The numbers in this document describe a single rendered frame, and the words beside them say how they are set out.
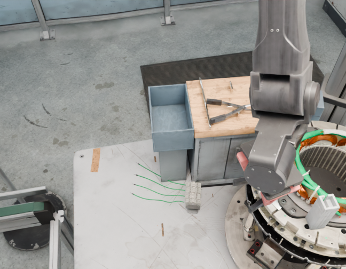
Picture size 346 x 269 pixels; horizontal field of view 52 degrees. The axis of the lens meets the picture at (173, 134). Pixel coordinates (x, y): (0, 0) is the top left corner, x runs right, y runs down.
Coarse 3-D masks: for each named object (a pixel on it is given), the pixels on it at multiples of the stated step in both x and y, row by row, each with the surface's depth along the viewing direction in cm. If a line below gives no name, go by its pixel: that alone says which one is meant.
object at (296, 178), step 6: (246, 144) 61; (252, 144) 61; (240, 150) 62; (246, 150) 60; (246, 156) 60; (294, 168) 58; (294, 174) 58; (300, 174) 58; (288, 180) 57; (294, 180) 57; (300, 180) 57; (288, 186) 56; (294, 186) 57
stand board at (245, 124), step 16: (208, 80) 100; (224, 80) 100; (240, 80) 100; (192, 96) 96; (208, 96) 96; (224, 96) 96; (240, 96) 96; (192, 112) 92; (208, 112) 92; (224, 112) 92; (240, 112) 92; (208, 128) 89; (224, 128) 89; (240, 128) 89
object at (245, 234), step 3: (243, 219) 101; (243, 222) 100; (243, 225) 100; (243, 228) 99; (243, 231) 99; (252, 231) 99; (243, 234) 98; (246, 234) 98; (249, 234) 98; (252, 234) 98; (243, 237) 98; (246, 237) 97; (252, 237) 97; (249, 240) 98; (252, 240) 98
